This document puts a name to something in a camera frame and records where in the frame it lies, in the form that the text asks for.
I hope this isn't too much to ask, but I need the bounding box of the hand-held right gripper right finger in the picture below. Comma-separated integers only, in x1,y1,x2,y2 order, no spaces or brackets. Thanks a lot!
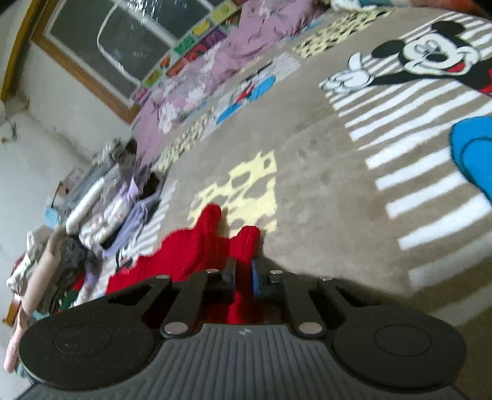
252,259,382,338

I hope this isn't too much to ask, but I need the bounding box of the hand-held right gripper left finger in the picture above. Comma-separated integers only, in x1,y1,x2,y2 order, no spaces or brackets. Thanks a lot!
107,257,236,339

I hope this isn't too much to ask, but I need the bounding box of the red knitted sweater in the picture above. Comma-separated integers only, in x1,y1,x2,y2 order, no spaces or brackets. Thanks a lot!
105,204,286,327

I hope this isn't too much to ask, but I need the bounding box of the stack of folded clothes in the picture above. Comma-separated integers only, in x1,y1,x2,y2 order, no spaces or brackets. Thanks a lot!
46,138,170,263

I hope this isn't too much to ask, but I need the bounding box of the pile of loose clothes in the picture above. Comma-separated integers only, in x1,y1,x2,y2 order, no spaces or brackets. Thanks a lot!
4,226,101,374

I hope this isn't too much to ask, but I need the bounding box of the cartoon mouse printed blanket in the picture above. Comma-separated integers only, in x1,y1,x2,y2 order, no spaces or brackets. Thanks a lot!
102,0,492,400

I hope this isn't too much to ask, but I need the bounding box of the purple floral quilt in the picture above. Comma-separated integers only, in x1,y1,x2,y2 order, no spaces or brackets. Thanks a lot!
131,0,332,155

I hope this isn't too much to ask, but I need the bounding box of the colourful picture border strip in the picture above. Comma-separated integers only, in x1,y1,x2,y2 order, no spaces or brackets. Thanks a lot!
131,0,247,105

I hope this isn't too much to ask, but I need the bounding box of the wooden framed window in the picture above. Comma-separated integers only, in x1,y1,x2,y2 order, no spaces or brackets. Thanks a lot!
31,0,231,124

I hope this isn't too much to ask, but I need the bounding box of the white crumpled bedding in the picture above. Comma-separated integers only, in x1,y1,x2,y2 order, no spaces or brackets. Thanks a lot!
331,0,385,10

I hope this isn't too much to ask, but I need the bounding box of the pink and red quilt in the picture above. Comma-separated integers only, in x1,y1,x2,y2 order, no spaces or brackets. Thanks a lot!
412,0,492,18

